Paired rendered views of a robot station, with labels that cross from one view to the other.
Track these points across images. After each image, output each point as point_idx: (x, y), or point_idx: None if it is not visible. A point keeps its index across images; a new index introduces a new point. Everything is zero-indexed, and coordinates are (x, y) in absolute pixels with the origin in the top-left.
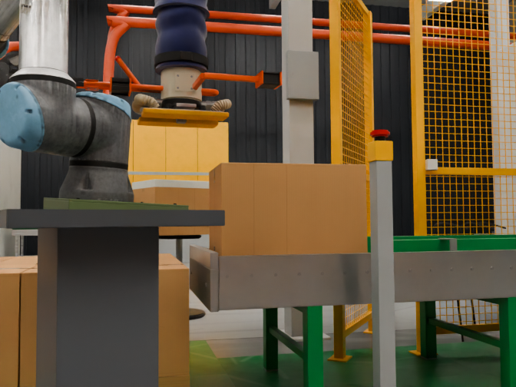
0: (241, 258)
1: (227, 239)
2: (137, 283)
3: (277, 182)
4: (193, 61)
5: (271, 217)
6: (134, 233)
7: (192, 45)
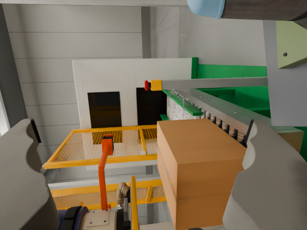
0: (248, 125)
1: (236, 155)
2: None
3: (180, 141)
4: (78, 208)
5: (205, 141)
6: None
7: (60, 212)
